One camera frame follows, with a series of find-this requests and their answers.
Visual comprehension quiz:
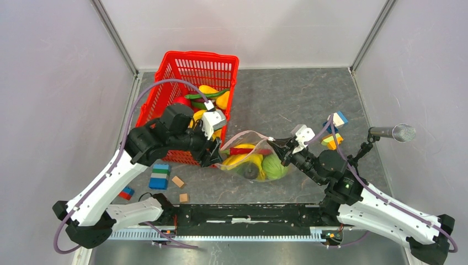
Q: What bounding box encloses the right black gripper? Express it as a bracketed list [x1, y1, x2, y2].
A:
[267, 136, 325, 186]

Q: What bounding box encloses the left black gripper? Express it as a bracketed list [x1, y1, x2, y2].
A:
[169, 119, 224, 167]

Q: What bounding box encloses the red chili pepper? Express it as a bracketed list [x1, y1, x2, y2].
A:
[229, 147, 272, 156]

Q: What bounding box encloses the pale green cabbage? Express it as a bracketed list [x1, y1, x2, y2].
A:
[262, 154, 288, 181]

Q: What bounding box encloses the clear zip top bag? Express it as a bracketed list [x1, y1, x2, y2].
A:
[215, 130, 290, 182]

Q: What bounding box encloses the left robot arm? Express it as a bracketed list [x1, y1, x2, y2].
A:
[52, 103, 227, 249]

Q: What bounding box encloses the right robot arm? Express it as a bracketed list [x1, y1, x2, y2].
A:
[267, 137, 455, 264]

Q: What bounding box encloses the yellow orange toy block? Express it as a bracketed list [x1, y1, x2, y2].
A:
[321, 133, 344, 150]

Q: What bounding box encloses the small wooden cube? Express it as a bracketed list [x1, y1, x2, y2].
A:
[179, 193, 189, 204]

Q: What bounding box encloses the green cucumber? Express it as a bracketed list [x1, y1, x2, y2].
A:
[191, 101, 206, 110]

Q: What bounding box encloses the blue grey green block stack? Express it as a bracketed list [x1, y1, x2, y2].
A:
[148, 164, 171, 190]

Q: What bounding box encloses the long green pepper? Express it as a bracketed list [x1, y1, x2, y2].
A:
[184, 89, 230, 100]

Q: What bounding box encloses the blue white toy block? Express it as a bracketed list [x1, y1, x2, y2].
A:
[322, 111, 348, 134]

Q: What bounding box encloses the red apple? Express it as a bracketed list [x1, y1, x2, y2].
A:
[173, 96, 192, 108]

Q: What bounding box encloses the black microphone stand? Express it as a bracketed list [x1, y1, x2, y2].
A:
[347, 133, 380, 173]

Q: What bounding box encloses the red plastic basket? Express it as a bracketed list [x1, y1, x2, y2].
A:
[125, 51, 239, 166]

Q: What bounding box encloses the red blue toy block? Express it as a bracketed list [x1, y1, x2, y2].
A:
[118, 186, 135, 200]

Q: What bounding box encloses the silver microphone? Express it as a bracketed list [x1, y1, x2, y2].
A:
[369, 124, 416, 142]

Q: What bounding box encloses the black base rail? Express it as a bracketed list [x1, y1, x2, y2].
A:
[151, 203, 340, 236]

